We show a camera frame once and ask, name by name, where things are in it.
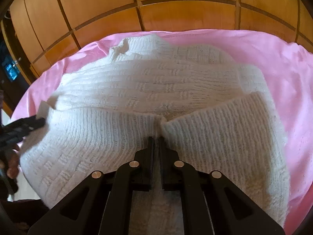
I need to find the white knitted sweater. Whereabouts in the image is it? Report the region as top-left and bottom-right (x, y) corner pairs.
(20, 34), (290, 225)

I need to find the person's left hand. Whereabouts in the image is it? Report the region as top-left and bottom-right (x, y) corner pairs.
(1, 144), (20, 179)

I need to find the dark window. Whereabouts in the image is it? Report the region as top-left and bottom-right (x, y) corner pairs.
(1, 55), (20, 82)

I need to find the orange wooden wardrobe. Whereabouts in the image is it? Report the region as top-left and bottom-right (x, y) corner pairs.
(0, 0), (313, 117)

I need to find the pink bed sheet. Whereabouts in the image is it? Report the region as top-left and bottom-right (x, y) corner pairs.
(11, 29), (312, 234)

